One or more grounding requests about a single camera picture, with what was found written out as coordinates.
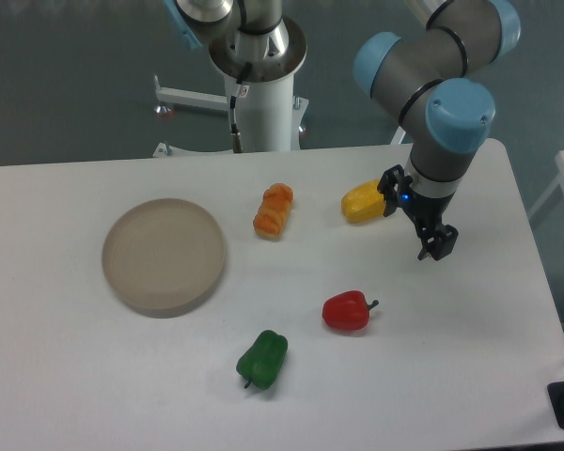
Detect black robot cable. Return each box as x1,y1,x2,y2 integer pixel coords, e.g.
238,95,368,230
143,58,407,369
227,60,253,154

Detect beige round plate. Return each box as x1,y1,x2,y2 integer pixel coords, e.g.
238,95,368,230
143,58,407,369
102,198,227,319

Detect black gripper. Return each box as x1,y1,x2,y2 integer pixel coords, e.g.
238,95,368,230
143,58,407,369
377,165,459,261

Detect red bell pepper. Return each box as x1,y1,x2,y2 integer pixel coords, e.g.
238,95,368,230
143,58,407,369
321,290,380,332

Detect yellow bell pepper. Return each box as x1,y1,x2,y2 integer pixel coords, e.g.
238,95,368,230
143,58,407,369
341,179,385,224

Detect green bell pepper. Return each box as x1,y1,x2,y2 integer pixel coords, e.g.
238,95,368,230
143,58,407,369
236,330,289,390

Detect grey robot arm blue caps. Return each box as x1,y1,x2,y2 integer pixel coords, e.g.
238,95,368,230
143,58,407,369
164,1,521,260

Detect orange bell pepper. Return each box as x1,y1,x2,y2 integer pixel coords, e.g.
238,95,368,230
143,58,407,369
253,183,293,241

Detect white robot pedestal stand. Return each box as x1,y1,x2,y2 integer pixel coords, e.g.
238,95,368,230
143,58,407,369
153,15,308,153

